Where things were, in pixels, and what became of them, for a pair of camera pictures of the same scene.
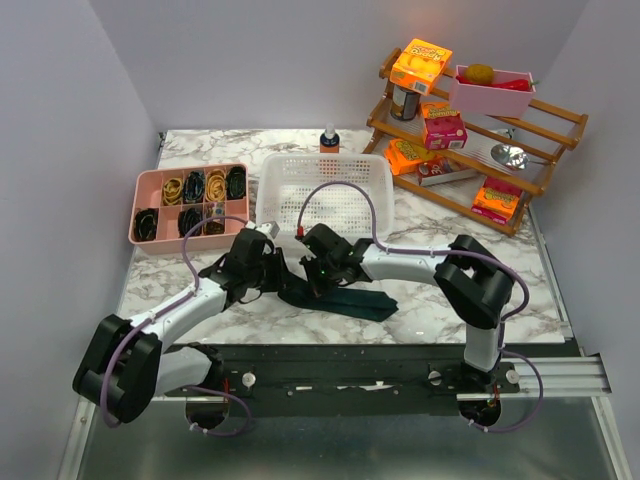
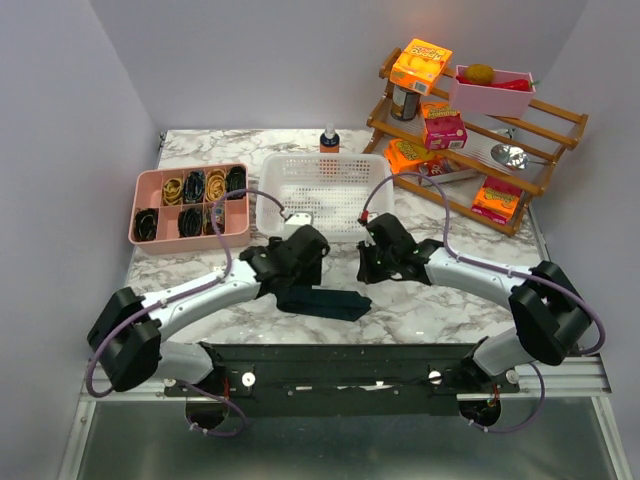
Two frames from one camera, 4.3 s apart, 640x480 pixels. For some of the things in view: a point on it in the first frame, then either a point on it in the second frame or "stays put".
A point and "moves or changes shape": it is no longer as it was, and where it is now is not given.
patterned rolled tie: [214, 209] stays put
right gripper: [317, 287] -> [365, 273]
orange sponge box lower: [497, 200] stays put
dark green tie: [355, 303] moves or changes shape
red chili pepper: [516, 84] stays put
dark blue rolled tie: [193, 187] stays put
